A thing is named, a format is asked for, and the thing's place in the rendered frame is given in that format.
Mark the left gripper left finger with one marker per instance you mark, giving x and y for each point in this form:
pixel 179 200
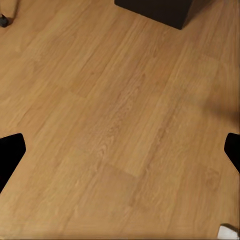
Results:
pixel 12 150

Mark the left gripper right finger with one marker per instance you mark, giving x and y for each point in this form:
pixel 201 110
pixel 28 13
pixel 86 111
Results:
pixel 232 149

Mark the cabinet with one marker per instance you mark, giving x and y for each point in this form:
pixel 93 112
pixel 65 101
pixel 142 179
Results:
pixel 170 12

